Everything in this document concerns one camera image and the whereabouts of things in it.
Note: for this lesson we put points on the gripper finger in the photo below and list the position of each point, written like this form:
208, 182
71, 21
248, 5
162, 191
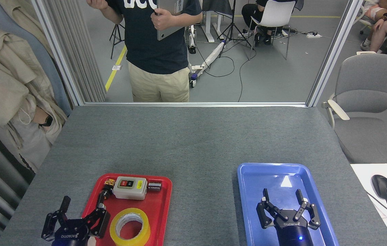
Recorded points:
311, 215
52, 222
98, 220
265, 213

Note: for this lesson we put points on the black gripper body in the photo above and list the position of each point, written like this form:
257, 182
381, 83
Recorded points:
291, 232
70, 235

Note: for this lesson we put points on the yellow tape roll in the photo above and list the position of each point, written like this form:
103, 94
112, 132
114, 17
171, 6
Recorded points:
115, 232

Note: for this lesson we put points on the silver laptop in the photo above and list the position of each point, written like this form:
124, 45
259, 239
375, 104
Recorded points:
169, 5

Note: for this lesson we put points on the standing person's left forearm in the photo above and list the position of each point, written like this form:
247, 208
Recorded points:
186, 19

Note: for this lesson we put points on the standing person's right forearm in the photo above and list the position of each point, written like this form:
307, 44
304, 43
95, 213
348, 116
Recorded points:
110, 15

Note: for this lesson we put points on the person's forearm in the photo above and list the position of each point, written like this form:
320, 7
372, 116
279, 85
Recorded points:
40, 116

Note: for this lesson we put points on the standing person's left hand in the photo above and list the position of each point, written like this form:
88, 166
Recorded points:
162, 19

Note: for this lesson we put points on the standing person's right hand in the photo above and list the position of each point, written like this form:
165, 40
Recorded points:
97, 3

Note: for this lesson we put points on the blue plastic tray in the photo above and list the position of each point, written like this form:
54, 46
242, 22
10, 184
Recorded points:
248, 205

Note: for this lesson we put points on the black orange push button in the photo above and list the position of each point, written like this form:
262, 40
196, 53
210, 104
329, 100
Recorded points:
108, 189

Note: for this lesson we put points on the small yellow black component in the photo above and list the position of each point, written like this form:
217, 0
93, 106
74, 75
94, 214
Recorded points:
110, 182

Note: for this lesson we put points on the red plastic tray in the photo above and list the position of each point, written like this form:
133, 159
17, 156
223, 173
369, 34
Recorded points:
159, 212

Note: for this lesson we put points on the small silver black cylinder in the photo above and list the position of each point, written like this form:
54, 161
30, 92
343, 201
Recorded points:
154, 186

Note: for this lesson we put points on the white desk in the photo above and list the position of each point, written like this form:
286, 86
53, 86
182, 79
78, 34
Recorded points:
364, 174

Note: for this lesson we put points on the black computer mouse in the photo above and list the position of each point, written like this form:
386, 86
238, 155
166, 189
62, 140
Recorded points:
382, 187

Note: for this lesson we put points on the black wristwatch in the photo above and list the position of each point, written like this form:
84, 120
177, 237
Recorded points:
47, 121

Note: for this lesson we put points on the grey office chair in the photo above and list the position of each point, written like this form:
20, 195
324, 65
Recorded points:
367, 89

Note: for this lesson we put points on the small floor plate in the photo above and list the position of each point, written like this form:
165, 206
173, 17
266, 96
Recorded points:
116, 67

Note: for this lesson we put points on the white stand on wheels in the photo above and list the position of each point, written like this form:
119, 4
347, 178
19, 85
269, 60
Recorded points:
210, 56

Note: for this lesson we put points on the blue grey cloth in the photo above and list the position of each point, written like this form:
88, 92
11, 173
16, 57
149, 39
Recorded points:
40, 51

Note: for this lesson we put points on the standing person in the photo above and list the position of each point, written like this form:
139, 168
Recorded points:
156, 51

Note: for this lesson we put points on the white power strip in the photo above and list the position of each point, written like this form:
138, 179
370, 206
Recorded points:
314, 35

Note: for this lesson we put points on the tall black tripod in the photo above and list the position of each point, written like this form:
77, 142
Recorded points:
232, 27

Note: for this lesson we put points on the white plastic chair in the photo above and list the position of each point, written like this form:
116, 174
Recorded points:
275, 13

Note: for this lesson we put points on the beige switch box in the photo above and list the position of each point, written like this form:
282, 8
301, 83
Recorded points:
130, 193

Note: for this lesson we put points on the silver frame rail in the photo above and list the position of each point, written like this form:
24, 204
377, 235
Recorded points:
193, 104

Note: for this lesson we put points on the silver frame post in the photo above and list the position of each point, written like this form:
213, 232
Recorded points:
57, 51
333, 51

